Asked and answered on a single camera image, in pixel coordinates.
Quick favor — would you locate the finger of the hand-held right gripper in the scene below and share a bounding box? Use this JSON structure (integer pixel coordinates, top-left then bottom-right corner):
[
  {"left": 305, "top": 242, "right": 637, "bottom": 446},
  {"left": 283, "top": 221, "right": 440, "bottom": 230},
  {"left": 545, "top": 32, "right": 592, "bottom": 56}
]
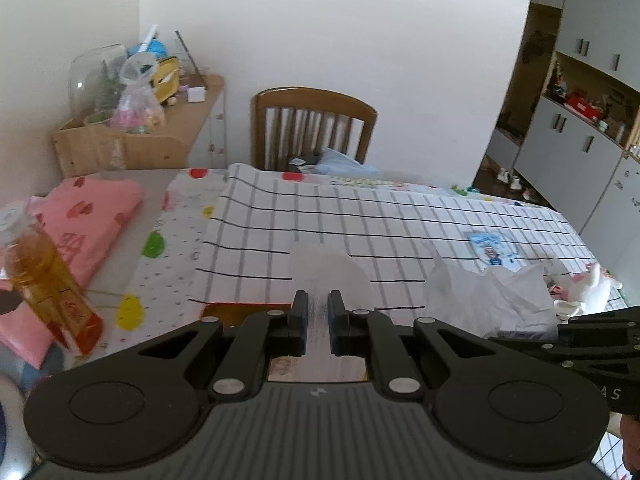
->
[
  {"left": 557, "top": 304, "right": 640, "bottom": 344},
  {"left": 490, "top": 338, "right": 640, "bottom": 374}
]

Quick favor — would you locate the white sheer fabric piece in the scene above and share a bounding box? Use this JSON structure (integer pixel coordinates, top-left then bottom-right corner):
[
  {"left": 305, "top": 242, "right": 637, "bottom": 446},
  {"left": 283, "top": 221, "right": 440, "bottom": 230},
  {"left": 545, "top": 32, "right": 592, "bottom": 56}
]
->
[{"left": 289, "top": 243, "right": 374, "bottom": 361}]

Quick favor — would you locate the white plush unicorn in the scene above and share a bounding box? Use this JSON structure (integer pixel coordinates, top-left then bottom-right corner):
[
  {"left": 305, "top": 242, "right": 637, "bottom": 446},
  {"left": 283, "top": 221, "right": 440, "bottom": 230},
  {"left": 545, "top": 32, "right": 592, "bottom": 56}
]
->
[{"left": 551, "top": 261, "right": 627, "bottom": 319}]

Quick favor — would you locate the white crumpled plastic bag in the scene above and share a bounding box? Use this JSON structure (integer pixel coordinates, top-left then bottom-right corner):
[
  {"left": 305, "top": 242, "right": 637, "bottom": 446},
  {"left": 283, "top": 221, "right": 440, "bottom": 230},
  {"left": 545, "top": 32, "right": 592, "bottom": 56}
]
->
[{"left": 421, "top": 249, "right": 559, "bottom": 339}]

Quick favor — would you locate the yellow oil bottle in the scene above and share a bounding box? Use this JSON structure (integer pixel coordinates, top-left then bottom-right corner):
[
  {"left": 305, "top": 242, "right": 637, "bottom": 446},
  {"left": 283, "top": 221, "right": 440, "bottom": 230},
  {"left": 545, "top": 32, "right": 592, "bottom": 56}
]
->
[{"left": 0, "top": 199, "right": 105, "bottom": 359}]

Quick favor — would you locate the yellow tissue box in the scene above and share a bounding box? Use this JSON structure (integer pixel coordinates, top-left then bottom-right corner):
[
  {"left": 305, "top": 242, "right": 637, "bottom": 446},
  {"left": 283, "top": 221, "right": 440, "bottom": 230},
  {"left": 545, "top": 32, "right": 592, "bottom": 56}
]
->
[{"left": 152, "top": 56, "right": 182, "bottom": 102}]

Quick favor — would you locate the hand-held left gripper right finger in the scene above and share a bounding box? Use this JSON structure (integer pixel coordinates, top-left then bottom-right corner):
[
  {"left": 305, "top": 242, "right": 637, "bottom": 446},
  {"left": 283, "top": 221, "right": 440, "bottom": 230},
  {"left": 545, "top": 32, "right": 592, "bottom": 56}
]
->
[{"left": 328, "top": 290, "right": 541, "bottom": 403}]

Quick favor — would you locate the wooden side table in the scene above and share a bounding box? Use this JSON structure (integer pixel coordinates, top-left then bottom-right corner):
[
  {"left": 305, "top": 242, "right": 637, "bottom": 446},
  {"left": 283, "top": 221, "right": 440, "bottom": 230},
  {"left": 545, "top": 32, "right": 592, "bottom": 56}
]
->
[{"left": 51, "top": 74, "right": 226, "bottom": 179}]

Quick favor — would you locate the checked tablecloth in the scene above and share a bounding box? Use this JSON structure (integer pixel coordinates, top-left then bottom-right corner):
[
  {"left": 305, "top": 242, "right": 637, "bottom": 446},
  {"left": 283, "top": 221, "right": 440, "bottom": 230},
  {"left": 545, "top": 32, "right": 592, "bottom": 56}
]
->
[{"left": 191, "top": 162, "right": 640, "bottom": 480}]

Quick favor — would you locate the dotted tablecloth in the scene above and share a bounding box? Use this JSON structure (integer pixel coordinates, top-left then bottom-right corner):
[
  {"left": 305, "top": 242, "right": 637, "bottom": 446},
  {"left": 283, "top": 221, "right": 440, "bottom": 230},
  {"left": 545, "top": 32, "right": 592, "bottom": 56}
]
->
[{"left": 97, "top": 167, "right": 237, "bottom": 353}]

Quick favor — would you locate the dark flat item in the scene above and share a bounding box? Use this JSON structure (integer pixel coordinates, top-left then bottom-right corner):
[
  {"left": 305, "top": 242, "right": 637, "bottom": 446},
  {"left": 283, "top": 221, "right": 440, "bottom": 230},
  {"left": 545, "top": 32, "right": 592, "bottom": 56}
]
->
[{"left": 286, "top": 154, "right": 322, "bottom": 174}]

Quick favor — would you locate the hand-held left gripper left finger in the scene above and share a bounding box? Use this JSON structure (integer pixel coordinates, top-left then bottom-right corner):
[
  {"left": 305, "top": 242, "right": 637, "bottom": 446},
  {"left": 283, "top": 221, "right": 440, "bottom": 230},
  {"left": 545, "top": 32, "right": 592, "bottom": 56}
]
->
[{"left": 100, "top": 290, "right": 309, "bottom": 403}]

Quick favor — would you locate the clear glass jar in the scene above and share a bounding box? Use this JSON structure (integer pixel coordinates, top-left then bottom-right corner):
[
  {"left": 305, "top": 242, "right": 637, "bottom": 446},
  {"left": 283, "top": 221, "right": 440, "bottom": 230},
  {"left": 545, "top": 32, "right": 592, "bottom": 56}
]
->
[{"left": 67, "top": 44, "right": 129, "bottom": 122}]

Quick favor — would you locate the clear plastic bag with items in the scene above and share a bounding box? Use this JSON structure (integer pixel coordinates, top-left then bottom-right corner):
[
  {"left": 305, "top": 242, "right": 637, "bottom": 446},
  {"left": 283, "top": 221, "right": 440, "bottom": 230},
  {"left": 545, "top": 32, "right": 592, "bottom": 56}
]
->
[{"left": 109, "top": 52, "right": 167, "bottom": 134}]

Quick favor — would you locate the white wall cabinet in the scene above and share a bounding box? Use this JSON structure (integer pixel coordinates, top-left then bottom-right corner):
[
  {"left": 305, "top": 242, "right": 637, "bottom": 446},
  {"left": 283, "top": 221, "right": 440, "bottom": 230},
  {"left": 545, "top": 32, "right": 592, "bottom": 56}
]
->
[{"left": 479, "top": 0, "right": 640, "bottom": 282}]

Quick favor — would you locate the pink folded cloth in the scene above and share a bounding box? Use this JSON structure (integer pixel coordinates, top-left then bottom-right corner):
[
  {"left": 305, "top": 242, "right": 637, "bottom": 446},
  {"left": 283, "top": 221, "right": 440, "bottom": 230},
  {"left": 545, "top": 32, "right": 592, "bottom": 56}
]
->
[{"left": 0, "top": 175, "right": 146, "bottom": 369}]

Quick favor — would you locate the blue face mask packet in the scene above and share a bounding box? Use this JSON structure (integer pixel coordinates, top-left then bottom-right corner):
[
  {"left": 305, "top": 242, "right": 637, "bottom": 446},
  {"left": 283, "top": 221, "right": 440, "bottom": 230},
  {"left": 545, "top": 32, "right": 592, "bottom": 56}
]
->
[{"left": 467, "top": 229, "right": 522, "bottom": 269}]

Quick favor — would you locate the wooden chair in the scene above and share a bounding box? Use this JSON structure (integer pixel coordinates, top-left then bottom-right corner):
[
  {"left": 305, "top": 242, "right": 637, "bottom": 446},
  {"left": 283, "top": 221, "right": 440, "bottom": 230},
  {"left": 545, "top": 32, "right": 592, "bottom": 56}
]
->
[{"left": 251, "top": 87, "right": 379, "bottom": 172}]

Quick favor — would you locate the light blue cloth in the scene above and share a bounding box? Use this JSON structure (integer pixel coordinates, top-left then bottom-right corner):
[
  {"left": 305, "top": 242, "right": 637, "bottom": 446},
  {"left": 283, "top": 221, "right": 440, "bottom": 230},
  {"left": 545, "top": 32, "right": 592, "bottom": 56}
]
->
[{"left": 314, "top": 148, "right": 384, "bottom": 179}]

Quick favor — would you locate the red storage box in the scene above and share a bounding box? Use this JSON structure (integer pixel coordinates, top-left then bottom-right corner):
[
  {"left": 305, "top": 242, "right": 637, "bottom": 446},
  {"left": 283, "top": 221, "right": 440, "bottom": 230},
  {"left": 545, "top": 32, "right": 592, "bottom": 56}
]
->
[{"left": 564, "top": 90, "right": 607, "bottom": 122}]

